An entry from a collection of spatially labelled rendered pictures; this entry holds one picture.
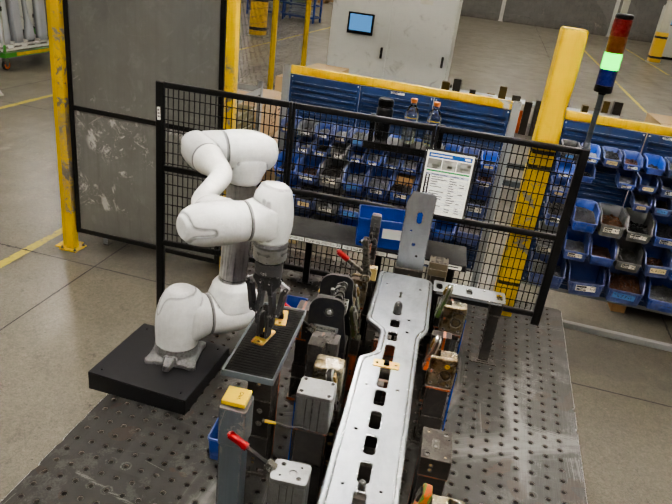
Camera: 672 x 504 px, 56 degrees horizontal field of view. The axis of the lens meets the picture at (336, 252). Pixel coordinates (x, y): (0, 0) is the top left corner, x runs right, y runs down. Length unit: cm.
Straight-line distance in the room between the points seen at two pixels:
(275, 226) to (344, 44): 721
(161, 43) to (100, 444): 265
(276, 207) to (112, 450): 98
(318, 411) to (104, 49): 316
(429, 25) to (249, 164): 654
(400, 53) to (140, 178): 491
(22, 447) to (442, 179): 222
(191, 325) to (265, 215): 82
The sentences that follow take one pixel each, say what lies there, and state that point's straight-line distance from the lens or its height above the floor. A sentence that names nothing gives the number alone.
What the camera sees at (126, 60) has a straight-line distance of 429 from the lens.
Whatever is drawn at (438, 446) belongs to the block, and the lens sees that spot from 172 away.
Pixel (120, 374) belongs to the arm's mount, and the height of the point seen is 77.
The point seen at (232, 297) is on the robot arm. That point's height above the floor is 100.
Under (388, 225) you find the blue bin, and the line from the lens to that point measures 268.
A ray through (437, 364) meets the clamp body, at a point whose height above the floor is 102.
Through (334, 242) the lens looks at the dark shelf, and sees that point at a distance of 272.
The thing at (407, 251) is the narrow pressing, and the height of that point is 107.
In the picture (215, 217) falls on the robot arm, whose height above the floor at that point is 156.
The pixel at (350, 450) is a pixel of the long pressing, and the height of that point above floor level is 100.
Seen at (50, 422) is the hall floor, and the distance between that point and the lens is 336.
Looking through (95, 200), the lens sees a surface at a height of 42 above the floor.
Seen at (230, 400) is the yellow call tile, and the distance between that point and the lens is 156.
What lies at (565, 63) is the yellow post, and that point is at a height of 187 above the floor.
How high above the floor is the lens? 214
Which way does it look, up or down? 25 degrees down
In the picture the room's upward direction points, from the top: 7 degrees clockwise
